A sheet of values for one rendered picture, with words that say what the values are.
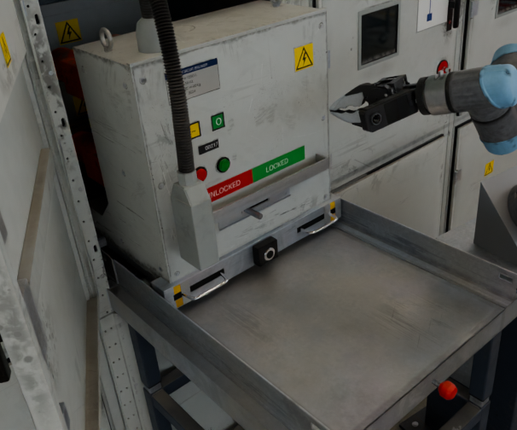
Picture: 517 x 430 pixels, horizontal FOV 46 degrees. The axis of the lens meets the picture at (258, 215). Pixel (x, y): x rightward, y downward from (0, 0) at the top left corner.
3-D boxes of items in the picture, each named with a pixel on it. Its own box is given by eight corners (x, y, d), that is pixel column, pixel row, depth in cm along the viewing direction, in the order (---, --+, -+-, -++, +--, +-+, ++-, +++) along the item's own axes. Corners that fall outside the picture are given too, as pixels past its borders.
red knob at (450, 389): (458, 396, 112) (460, 383, 110) (448, 405, 110) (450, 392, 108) (438, 382, 115) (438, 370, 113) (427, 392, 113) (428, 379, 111)
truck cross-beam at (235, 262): (341, 217, 158) (340, 196, 155) (167, 314, 129) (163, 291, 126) (327, 210, 161) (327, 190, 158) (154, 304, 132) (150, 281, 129)
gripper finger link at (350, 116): (344, 116, 131) (383, 112, 125) (331, 126, 127) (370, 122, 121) (340, 102, 130) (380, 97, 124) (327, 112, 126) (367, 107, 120)
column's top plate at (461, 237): (509, 206, 182) (510, 200, 181) (614, 252, 158) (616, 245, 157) (434, 243, 168) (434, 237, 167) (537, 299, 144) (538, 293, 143)
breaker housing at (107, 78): (331, 203, 155) (328, 7, 131) (170, 290, 128) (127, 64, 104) (212, 150, 190) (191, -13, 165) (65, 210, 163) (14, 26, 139)
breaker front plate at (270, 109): (333, 205, 154) (329, 11, 130) (175, 290, 128) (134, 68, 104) (328, 204, 155) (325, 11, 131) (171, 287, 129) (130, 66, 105)
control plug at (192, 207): (220, 262, 120) (210, 183, 111) (200, 272, 117) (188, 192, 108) (197, 246, 125) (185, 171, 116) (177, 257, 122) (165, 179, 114)
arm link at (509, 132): (531, 112, 119) (518, 72, 112) (524, 157, 114) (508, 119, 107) (490, 116, 124) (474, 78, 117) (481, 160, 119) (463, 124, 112)
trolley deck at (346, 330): (519, 315, 131) (522, 293, 128) (316, 495, 98) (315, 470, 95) (299, 210, 177) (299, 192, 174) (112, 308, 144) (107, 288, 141)
